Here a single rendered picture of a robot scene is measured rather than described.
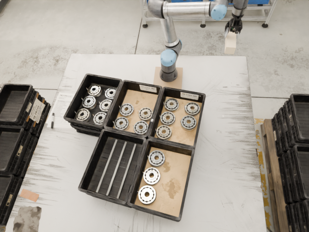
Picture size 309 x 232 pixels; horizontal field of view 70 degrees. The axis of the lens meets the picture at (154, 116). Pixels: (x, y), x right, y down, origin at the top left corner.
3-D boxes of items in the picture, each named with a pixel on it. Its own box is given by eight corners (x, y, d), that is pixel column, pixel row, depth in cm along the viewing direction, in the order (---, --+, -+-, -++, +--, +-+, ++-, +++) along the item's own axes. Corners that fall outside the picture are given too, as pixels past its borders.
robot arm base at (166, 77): (159, 67, 187) (158, 60, 179) (177, 67, 186) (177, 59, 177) (159, 82, 180) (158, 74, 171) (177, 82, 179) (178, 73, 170)
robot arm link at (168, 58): (158, 71, 173) (157, 58, 161) (163, 58, 179) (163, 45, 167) (173, 74, 171) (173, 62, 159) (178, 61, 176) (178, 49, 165)
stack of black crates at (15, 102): (31, 107, 253) (3, 83, 213) (55, 107, 249) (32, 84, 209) (16, 139, 234) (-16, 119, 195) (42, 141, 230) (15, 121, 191)
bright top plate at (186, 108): (186, 101, 154) (186, 100, 154) (201, 103, 152) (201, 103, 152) (183, 113, 150) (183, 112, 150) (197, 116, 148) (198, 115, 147)
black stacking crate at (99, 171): (107, 135, 152) (103, 128, 142) (148, 145, 146) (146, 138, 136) (84, 193, 135) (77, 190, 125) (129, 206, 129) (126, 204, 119)
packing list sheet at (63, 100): (57, 92, 188) (57, 91, 188) (82, 93, 185) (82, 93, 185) (44, 126, 173) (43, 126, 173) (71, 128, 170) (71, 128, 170)
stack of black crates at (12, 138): (17, 139, 234) (-7, 125, 204) (42, 141, 230) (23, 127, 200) (0, 177, 215) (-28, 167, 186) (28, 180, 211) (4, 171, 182)
